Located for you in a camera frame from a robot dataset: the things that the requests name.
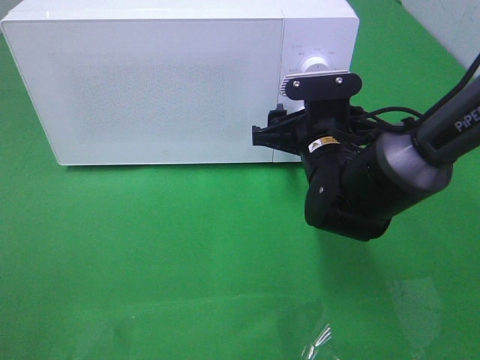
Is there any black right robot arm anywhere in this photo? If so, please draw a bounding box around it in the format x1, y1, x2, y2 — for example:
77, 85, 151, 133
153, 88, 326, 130
252, 71, 479, 241

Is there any green table cloth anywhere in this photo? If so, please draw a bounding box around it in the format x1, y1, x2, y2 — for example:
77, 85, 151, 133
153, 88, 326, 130
0, 0, 480, 360

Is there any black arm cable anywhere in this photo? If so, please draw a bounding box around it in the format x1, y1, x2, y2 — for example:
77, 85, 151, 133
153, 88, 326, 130
348, 52, 480, 146

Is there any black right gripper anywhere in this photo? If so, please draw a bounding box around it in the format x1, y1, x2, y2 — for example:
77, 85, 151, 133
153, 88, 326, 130
251, 98, 360, 155

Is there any clear plastic tape patch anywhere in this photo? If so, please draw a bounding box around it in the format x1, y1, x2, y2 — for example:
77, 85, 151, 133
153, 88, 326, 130
278, 277, 443, 359

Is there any white microwave oven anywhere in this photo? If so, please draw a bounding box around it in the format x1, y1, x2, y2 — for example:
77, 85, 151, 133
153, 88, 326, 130
1, 1, 359, 166

